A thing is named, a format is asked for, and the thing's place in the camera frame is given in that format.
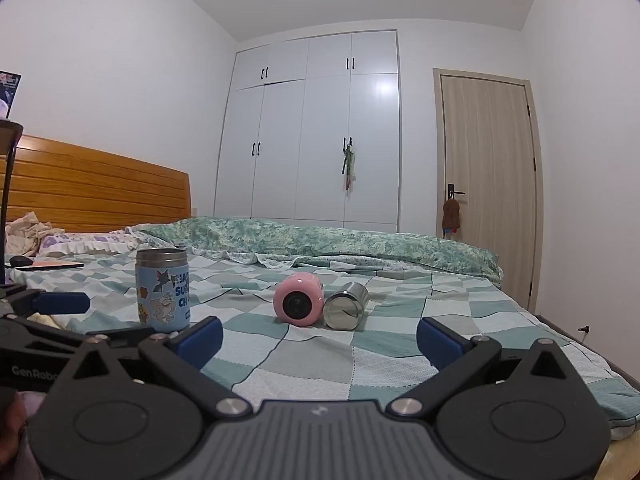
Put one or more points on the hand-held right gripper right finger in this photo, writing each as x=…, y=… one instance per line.
x=439, y=342

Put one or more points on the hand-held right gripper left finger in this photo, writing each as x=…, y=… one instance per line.
x=199, y=341

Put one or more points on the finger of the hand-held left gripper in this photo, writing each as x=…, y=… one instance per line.
x=125, y=336
x=62, y=303

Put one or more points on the stainless steel cup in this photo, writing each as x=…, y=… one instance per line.
x=345, y=307

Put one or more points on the blue cartoon print cup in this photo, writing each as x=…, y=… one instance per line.
x=161, y=295

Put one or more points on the pale yellow cloth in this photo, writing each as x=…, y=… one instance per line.
x=47, y=319

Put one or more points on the black computer mouse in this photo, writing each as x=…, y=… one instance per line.
x=21, y=261

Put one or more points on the purple floral pillow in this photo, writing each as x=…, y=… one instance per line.
x=85, y=242

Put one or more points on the cream crumpled cloth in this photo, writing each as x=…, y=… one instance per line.
x=27, y=232

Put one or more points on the checkered bed sheet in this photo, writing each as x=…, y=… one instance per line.
x=310, y=355

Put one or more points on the brown plush pendant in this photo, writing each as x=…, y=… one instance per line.
x=451, y=216

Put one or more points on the black lamp stand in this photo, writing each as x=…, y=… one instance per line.
x=6, y=180

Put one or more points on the green floral quilt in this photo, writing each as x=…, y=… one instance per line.
x=320, y=240

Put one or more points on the light wooden door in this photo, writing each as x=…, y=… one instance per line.
x=487, y=185

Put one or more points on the green hanging ornament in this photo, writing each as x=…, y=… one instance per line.
x=348, y=162

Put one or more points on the white wardrobe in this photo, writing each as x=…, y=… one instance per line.
x=310, y=135

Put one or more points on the wooden bed frame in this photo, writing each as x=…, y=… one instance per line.
x=100, y=185

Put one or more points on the wall poster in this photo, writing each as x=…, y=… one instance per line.
x=9, y=92

